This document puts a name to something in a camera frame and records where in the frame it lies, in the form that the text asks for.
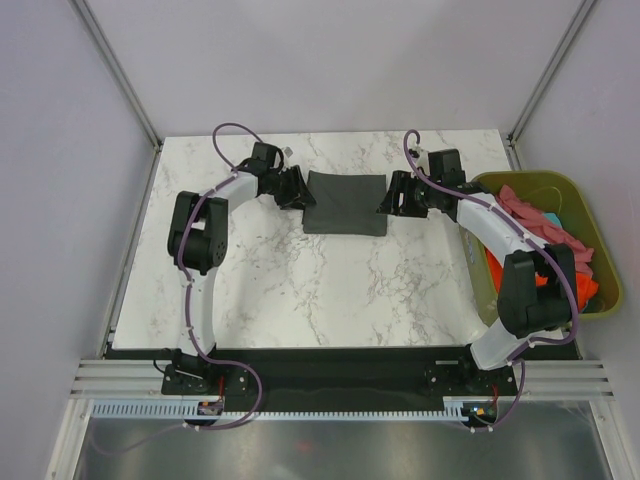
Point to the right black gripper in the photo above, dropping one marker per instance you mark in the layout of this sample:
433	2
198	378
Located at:
402	182

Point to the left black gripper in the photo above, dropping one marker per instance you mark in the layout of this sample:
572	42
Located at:
297	193

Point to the dark grey t shirt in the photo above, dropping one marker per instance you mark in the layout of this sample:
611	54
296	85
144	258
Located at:
345	205

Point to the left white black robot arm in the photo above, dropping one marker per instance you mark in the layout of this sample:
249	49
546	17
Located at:
198	241

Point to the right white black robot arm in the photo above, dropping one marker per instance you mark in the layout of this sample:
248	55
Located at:
536	302

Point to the pink t shirt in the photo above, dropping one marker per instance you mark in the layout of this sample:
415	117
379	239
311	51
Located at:
537	222

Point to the teal cloth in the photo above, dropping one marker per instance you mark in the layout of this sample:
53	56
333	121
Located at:
553	219

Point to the olive green plastic bin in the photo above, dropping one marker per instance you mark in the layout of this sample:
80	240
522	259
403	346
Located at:
555	193

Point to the orange t shirt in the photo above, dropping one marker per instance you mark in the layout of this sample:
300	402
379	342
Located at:
586	286

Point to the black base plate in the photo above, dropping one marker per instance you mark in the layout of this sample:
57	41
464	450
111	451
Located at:
340	378

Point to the white slotted cable duct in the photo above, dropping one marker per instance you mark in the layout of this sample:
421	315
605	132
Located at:
195	410

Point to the left aluminium frame post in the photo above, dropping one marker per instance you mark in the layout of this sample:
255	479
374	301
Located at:
99	39

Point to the aluminium front rail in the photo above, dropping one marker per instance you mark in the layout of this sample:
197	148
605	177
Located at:
544	380

